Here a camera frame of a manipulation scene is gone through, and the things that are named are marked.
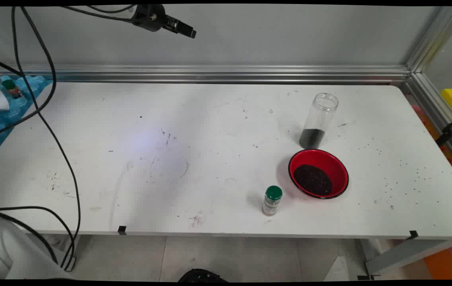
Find aluminium frame post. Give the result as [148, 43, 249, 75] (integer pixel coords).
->
[406, 6, 452, 74]

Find black seeds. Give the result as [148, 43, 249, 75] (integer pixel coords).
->
[299, 128, 326, 150]
[293, 164, 333, 196]

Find long aluminium frame rail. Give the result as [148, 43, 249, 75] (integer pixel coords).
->
[0, 64, 411, 85]

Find small bottle green cap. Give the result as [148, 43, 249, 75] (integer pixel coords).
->
[2, 79, 23, 100]

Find short aluminium frame rail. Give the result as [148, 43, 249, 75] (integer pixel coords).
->
[403, 71, 452, 175]

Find black cable white label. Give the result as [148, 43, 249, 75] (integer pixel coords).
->
[0, 4, 137, 143]

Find clear plastic jar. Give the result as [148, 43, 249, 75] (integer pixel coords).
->
[299, 93, 339, 150]

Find spice bottle green lid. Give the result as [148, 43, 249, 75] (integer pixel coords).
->
[262, 185, 283, 216]

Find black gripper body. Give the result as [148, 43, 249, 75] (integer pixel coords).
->
[131, 4, 168, 32]

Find white table leg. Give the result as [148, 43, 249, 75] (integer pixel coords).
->
[364, 237, 452, 277]

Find orange box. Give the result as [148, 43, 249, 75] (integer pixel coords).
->
[424, 240, 452, 279]

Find black floor object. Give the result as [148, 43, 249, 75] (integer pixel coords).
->
[178, 269, 228, 282]

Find thin black cable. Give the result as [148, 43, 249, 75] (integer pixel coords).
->
[11, 4, 81, 272]

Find red bowl black rim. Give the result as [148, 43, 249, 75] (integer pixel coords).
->
[288, 149, 350, 199]

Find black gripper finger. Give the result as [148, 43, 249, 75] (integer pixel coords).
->
[166, 17, 197, 35]
[163, 24, 194, 39]

